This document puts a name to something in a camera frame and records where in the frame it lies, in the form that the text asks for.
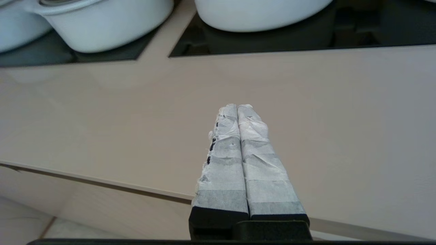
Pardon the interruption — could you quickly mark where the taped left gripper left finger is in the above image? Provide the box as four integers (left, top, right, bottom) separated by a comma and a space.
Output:
189, 104, 251, 239

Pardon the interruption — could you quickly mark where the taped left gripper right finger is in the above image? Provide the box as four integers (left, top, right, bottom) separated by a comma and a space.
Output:
237, 104, 311, 225

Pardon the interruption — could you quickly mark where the white round pot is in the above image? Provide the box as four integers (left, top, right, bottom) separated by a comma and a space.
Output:
22, 0, 174, 53
194, 0, 334, 33
0, 0, 51, 53

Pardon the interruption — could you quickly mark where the black glass induction cooktop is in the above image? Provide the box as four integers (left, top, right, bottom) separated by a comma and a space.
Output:
0, 29, 160, 68
169, 0, 436, 58

